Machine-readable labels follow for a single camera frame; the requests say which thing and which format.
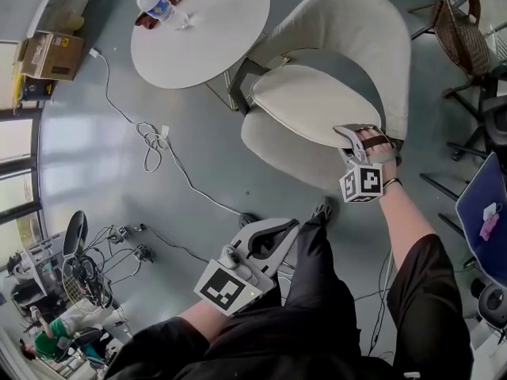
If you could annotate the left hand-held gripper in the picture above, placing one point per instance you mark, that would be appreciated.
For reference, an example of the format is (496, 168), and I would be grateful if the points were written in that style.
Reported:
(229, 283)

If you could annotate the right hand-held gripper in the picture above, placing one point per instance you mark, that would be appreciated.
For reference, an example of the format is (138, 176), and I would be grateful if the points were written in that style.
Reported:
(362, 182)

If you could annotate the beige seat cushion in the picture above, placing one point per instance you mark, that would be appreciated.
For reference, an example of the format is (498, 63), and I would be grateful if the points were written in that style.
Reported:
(313, 101)

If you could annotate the beige armchair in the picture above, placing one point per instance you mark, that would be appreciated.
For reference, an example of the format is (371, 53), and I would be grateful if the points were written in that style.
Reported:
(348, 26)

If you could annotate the person's left forearm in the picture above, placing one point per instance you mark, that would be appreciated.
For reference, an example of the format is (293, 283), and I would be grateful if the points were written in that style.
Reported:
(202, 317)

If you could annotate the person's right forearm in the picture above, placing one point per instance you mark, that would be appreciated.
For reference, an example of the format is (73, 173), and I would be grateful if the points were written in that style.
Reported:
(400, 220)

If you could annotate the brown wicker chair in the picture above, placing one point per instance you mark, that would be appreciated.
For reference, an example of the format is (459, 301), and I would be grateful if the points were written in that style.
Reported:
(459, 34)

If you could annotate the person's right hand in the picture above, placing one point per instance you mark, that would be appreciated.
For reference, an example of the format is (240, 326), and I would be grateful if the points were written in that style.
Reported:
(384, 153)

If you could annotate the person's grey shoe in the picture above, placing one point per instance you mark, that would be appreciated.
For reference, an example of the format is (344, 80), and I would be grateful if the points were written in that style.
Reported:
(247, 219)
(322, 208)

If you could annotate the person's black trousers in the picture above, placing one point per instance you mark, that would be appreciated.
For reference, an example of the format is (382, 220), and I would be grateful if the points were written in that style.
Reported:
(317, 271)

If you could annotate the black wrist band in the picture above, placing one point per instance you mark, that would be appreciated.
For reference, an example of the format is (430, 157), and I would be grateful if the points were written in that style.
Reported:
(393, 181)

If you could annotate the person's black shirt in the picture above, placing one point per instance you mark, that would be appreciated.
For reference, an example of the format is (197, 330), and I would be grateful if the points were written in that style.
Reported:
(428, 291)

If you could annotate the pink and white pouch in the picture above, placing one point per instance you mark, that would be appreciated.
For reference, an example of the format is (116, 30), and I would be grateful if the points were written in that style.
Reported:
(490, 221)

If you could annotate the round white table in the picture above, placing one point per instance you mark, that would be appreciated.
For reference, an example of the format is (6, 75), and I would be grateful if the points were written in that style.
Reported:
(200, 42)

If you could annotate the clear water bottle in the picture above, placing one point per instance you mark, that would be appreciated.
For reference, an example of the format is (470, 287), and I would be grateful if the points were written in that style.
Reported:
(158, 8)

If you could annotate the dark red cloth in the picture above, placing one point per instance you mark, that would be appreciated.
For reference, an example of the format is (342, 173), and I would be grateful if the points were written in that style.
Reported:
(147, 21)

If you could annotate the white metal rack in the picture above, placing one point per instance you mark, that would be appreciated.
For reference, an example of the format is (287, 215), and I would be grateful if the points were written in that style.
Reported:
(37, 256)

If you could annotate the large glass window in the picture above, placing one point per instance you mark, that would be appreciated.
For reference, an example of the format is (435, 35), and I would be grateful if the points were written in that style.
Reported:
(16, 141)

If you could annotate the black and yellow box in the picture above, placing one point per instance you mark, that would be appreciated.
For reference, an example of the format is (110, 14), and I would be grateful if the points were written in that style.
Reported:
(33, 90)

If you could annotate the large cardboard box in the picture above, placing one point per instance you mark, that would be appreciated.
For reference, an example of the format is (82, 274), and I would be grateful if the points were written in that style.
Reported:
(51, 55)

